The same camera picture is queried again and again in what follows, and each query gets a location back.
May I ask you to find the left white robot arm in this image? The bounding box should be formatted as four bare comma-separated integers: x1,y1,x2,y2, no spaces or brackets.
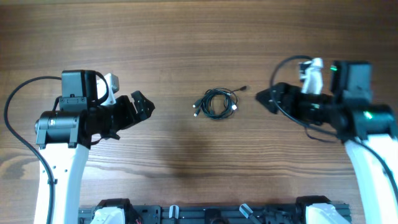
34,70,155,223

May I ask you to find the thick black USB cable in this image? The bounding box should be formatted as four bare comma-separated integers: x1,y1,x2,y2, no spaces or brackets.
192,88,239,120

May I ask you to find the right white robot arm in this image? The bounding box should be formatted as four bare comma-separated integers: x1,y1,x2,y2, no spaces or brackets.
256,55,397,223

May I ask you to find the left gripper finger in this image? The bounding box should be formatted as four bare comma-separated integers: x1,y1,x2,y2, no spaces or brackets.
135,107,154,123
131,91,155,112

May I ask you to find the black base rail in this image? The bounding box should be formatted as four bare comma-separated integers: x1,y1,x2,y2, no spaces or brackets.
77,196,352,224

